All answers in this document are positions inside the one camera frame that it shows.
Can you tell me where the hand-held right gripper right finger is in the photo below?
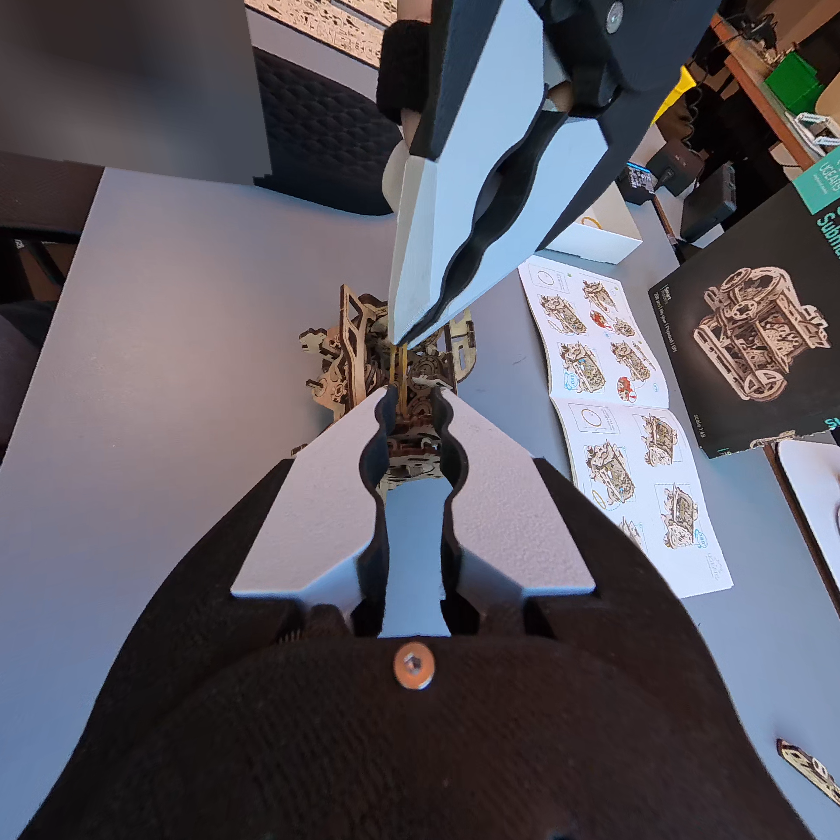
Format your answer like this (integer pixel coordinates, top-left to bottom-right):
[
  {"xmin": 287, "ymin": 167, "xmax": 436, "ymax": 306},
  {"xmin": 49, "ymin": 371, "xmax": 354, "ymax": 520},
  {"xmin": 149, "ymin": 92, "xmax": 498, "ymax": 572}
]
[{"xmin": 430, "ymin": 386, "xmax": 598, "ymax": 636}]

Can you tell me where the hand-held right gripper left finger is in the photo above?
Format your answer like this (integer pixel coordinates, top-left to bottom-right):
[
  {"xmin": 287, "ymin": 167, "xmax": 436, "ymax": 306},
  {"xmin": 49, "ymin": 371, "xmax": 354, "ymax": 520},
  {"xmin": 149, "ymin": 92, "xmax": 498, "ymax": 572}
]
[{"xmin": 230, "ymin": 386, "xmax": 395, "ymax": 637}]

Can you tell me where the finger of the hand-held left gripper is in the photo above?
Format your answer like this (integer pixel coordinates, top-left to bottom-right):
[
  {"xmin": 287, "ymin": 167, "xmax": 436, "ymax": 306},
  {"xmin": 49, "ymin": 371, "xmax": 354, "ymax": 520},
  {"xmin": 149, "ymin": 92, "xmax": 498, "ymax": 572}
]
[
  {"xmin": 387, "ymin": 0, "xmax": 550, "ymax": 345},
  {"xmin": 422, "ymin": 115, "xmax": 614, "ymax": 337}
]

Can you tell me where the wooden mechanical model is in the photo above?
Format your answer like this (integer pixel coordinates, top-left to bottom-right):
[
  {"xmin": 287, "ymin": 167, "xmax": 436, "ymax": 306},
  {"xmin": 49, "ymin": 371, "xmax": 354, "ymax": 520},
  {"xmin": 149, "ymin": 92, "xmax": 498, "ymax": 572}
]
[{"xmin": 292, "ymin": 283, "xmax": 475, "ymax": 493}]

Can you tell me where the thin wooden stick piece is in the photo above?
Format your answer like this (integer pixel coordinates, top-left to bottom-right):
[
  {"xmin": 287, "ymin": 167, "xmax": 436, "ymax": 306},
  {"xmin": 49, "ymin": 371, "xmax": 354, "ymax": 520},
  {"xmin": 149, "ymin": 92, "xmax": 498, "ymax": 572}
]
[{"xmin": 388, "ymin": 341, "xmax": 411, "ymax": 411}]

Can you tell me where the black model kit box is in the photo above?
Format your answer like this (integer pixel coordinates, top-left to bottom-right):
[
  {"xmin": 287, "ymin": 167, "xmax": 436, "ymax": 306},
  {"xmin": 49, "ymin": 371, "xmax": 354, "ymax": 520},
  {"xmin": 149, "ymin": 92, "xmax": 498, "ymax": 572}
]
[{"xmin": 648, "ymin": 141, "xmax": 840, "ymax": 460}]

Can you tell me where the small wooden model part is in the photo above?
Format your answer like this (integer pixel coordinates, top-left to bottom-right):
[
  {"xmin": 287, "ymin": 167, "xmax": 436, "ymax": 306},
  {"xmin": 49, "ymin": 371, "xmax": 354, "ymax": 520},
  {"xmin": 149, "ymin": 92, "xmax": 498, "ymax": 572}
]
[{"xmin": 776, "ymin": 738, "xmax": 840, "ymax": 809}]

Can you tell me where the person's left hand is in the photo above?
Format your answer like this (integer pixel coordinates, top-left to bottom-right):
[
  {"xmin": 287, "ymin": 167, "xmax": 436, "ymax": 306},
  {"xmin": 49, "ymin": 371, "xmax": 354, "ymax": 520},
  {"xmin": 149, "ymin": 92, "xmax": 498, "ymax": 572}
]
[{"xmin": 398, "ymin": 0, "xmax": 435, "ymax": 156}]

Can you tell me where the small white box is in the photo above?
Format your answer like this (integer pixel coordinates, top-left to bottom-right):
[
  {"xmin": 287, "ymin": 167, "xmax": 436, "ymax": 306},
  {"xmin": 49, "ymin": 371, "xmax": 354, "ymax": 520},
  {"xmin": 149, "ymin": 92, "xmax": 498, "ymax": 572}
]
[{"xmin": 543, "ymin": 182, "xmax": 644, "ymax": 265}]

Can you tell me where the black power adapter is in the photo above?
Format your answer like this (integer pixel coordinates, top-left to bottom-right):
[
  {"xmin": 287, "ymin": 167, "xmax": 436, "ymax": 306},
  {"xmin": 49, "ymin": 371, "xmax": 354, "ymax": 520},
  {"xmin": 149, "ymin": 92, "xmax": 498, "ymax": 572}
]
[{"xmin": 646, "ymin": 141, "xmax": 707, "ymax": 198}]

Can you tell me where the wooden shelf board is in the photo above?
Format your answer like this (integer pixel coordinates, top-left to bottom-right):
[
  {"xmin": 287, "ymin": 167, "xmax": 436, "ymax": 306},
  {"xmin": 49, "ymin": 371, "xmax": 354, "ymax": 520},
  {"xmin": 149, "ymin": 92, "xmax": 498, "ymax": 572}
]
[{"xmin": 712, "ymin": 13, "xmax": 821, "ymax": 172}]

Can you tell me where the black device box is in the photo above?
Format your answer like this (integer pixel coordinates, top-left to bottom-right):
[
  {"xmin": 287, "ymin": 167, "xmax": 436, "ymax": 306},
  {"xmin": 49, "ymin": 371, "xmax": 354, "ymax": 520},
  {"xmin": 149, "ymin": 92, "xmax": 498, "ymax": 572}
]
[{"xmin": 681, "ymin": 164, "xmax": 737, "ymax": 245}]

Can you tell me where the instruction booklet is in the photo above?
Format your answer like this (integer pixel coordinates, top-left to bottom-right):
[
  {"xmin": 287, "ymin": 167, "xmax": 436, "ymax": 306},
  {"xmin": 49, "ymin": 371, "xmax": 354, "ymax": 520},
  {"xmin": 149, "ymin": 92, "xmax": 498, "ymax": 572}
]
[{"xmin": 518, "ymin": 256, "xmax": 735, "ymax": 599}]

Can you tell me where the green storage bin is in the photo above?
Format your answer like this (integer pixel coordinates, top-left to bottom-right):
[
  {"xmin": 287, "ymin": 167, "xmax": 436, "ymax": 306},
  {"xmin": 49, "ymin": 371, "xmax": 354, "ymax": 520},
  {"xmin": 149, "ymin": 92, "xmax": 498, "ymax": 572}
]
[{"xmin": 764, "ymin": 52, "xmax": 826, "ymax": 116}]

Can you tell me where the black quilted wrist rest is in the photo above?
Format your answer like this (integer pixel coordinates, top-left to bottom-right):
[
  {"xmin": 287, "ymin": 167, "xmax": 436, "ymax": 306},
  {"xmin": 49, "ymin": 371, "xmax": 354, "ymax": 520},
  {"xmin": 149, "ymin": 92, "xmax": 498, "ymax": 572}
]
[{"xmin": 252, "ymin": 46, "xmax": 403, "ymax": 217}]

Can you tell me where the laser cut plywood sheet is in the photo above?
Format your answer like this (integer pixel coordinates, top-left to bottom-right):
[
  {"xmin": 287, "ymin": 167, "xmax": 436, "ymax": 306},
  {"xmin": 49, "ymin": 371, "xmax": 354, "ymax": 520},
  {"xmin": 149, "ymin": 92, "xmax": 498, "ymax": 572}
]
[{"xmin": 244, "ymin": 0, "xmax": 395, "ymax": 67}]

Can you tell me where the white plywood sheet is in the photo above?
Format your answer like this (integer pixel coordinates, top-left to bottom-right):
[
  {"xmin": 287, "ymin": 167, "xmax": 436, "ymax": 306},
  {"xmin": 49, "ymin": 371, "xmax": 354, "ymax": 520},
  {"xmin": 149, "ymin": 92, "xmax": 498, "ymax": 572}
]
[{"xmin": 763, "ymin": 438, "xmax": 840, "ymax": 595}]

